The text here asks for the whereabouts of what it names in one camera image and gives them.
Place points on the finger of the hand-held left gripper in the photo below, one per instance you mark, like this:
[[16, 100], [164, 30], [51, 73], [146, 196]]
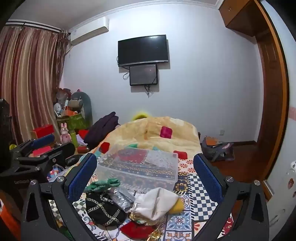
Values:
[[44, 140], [59, 153]]

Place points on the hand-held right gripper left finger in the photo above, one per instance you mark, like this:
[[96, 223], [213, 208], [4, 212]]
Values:
[[82, 178]]

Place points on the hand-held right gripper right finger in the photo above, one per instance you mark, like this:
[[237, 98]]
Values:
[[207, 179]]

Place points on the green knitted cloth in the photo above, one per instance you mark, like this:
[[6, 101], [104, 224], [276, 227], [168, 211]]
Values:
[[101, 184]]

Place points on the black patterned pouch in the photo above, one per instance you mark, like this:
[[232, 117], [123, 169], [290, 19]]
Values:
[[104, 208]]

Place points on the silver glitter pouch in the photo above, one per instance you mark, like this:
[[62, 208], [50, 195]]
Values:
[[122, 198]]

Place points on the clear plastic storage box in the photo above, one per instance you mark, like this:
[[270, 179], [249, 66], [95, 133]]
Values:
[[138, 169]]

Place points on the red cloth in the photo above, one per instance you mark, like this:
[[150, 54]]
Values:
[[136, 229]]

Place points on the red box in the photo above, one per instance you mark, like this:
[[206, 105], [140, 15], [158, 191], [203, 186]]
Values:
[[42, 131]]

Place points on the pink book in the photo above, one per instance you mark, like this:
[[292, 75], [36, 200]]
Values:
[[40, 151]]

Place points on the pink bunny toy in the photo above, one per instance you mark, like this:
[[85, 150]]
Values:
[[65, 135]]

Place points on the green bottle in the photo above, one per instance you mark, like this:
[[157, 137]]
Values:
[[74, 140]]

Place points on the red jar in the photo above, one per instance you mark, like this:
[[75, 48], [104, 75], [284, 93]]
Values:
[[82, 149]]

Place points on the patterned bed sheet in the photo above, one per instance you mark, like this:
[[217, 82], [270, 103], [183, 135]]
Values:
[[198, 201]]

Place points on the grey backpack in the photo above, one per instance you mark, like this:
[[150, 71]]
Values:
[[217, 153]]

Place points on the red hat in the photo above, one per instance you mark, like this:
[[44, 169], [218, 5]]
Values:
[[83, 133]]

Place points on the green storage box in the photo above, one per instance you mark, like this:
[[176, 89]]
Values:
[[74, 124]]

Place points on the small white fan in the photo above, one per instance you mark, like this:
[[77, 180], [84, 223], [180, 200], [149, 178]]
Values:
[[57, 108]]

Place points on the orange notebook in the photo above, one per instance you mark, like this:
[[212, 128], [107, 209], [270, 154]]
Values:
[[212, 141]]

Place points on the dark purple clothing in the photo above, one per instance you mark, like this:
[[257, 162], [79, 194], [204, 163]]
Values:
[[101, 129]]

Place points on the grey shark plush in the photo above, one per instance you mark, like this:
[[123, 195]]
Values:
[[86, 106]]

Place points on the striped red curtain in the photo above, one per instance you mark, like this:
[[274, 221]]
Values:
[[30, 83]]

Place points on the orange bag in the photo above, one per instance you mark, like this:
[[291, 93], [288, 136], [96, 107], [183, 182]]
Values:
[[8, 215]]

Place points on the yellow fleece blanket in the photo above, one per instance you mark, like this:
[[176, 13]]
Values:
[[143, 132]]

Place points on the wooden door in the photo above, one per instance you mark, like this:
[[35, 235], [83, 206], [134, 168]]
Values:
[[269, 92]]

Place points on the white air conditioner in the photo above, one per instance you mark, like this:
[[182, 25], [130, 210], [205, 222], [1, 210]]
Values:
[[89, 30]]

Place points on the wooden overhead cabinet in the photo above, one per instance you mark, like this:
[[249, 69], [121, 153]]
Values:
[[238, 16]]

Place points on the white wall socket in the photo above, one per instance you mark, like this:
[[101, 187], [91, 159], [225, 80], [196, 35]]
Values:
[[221, 132]]

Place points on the small black wall monitor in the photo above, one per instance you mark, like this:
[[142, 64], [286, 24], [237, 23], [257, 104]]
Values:
[[143, 74]]

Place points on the white curtain rail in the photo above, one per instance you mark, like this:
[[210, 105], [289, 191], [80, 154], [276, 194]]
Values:
[[32, 25]]

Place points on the black wall television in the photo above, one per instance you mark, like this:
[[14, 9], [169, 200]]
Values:
[[142, 49]]

